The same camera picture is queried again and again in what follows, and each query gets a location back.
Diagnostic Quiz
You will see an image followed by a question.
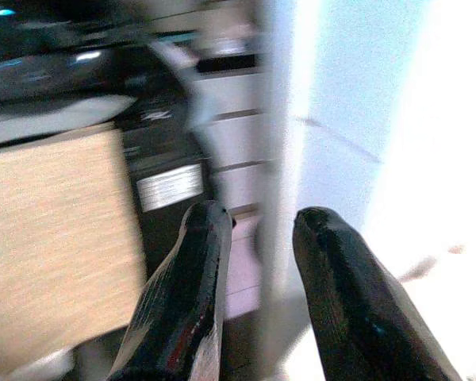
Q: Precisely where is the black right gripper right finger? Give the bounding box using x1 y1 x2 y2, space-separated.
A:
292 206 464 381

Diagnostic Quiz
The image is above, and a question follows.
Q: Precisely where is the white label sticker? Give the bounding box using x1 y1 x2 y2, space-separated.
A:
136 163 205 213

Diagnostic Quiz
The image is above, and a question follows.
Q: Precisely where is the light wooden cabinet panel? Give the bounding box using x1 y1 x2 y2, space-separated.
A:
0 121 148 377

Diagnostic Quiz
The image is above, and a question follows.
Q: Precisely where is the black washing machine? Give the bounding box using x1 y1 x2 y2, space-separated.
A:
0 0 223 255

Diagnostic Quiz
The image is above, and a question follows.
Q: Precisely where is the white drawer unit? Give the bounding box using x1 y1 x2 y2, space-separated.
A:
150 0 298 318

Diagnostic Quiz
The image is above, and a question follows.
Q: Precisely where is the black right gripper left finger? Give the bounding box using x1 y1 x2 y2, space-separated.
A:
106 200 238 381

